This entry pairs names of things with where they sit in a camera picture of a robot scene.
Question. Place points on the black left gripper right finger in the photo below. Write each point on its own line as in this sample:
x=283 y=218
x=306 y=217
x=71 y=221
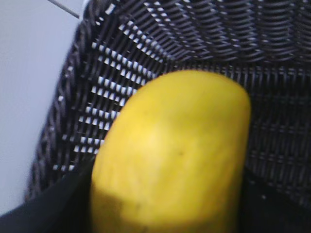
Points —
x=263 y=209

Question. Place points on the yellow mango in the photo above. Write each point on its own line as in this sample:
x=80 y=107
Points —
x=173 y=159

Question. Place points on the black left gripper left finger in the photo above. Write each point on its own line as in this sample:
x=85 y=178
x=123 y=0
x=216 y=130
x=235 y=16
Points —
x=62 y=208

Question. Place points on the black woven basket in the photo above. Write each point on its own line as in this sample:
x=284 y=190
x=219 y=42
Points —
x=120 y=45

